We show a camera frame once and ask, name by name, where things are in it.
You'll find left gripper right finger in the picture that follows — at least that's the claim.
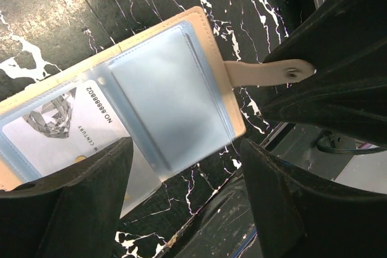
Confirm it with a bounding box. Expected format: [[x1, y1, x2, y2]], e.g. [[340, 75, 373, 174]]
[[240, 138, 386, 257]]

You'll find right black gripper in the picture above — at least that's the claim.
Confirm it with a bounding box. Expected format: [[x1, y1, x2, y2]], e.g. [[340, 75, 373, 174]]
[[261, 0, 386, 146]]

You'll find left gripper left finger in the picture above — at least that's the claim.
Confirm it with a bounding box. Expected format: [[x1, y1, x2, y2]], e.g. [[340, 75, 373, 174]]
[[1, 137, 134, 257]]

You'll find beige leather card holder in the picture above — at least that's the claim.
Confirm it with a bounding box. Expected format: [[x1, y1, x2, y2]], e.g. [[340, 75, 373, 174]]
[[0, 5, 316, 192]]

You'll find white diamond card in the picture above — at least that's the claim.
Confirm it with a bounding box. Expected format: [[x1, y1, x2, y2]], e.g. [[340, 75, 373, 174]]
[[1, 80, 129, 181]]

